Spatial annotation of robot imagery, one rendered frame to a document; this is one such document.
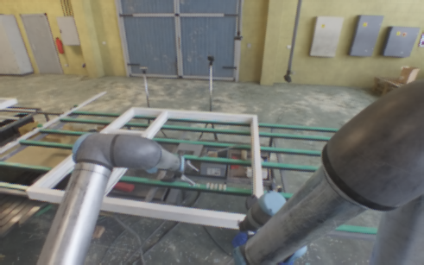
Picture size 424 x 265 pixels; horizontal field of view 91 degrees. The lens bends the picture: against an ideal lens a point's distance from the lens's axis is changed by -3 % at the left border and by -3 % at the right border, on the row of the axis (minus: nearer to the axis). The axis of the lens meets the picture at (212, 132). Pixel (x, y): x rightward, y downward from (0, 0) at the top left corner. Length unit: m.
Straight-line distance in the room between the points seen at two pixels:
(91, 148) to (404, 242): 0.78
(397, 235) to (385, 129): 0.23
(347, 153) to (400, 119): 0.06
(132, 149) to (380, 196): 0.64
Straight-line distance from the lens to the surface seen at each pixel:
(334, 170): 0.31
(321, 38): 7.55
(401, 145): 0.29
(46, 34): 10.24
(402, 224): 0.47
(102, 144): 0.77
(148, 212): 1.37
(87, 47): 8.80
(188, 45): 7.58
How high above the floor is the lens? 1.89
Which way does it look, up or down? 28 degrees down
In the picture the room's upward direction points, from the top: straight up
